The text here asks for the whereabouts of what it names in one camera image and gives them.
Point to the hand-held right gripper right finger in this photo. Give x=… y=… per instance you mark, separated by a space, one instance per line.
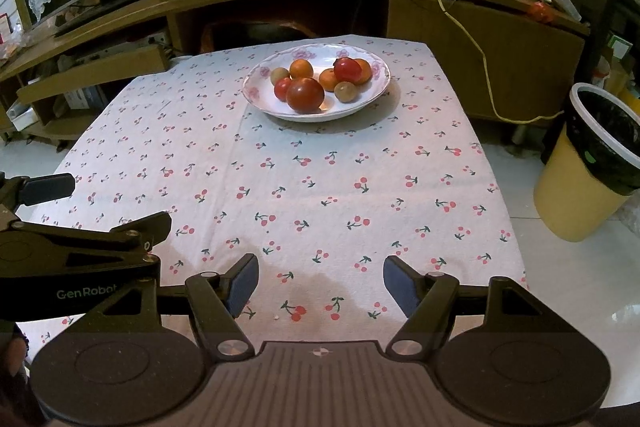
x=400 y=285

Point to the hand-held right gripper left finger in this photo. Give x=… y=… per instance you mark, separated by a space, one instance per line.
x=242 y=283

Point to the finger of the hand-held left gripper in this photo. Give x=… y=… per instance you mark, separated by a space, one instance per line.
x=145 y=232
x=47 y=187

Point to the white floral plate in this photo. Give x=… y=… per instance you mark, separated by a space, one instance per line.
x=260 y=96

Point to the small red tomato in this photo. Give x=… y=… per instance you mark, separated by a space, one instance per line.
x=281 y=90

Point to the large dark red tomato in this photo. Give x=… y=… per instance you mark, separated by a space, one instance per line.
x=305 y=95

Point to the green-brown kiwi fruit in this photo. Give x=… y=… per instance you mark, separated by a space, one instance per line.
x=345 y=92

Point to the yellowish green jujube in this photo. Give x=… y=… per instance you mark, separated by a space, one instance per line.
x=278 y=74

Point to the orange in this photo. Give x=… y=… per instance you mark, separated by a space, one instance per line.
x=301 y=68
x=366 y=73
x=328 y=81

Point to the red tomato with green stem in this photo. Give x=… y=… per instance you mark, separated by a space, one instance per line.
x=347 y=68

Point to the person's left hand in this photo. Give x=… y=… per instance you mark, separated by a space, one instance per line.
x=12 y=354

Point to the wooden pull-out shelf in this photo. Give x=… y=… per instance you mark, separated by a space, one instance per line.
x=90 y=74

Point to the cherry print tablecloth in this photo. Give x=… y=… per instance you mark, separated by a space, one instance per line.
x=325 y=187

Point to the yellow trash bin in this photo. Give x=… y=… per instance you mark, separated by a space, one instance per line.
x=565 y=202

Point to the brown rounded object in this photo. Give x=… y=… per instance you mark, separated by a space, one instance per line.
x=250 y=34

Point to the black bin bag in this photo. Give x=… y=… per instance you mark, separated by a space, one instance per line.
x=607 y=147

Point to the wooden cabinet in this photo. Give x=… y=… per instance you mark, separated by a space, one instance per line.
x=500 y=37

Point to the small red ornament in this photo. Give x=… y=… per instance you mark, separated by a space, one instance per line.
x=541 y=12

